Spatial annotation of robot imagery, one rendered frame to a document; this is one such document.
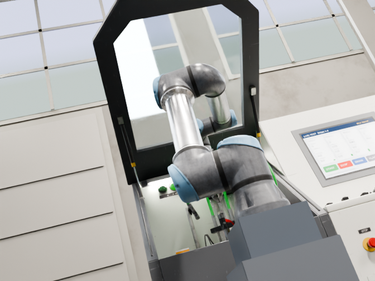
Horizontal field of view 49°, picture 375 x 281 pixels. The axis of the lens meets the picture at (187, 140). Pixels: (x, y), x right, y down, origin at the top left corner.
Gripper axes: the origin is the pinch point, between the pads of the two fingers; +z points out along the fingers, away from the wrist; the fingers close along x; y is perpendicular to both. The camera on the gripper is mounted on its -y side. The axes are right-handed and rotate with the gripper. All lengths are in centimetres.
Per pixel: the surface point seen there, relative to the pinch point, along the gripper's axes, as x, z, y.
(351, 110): 85, -32, -13
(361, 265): 39, 42, 22
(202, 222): -5.0, 0.2, -32.2
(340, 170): 60, 0, -4
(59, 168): -98, -117, -185
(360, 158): 72, -4, -5
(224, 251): -7.6, 24.8, 21.8
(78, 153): -79, -128, -186
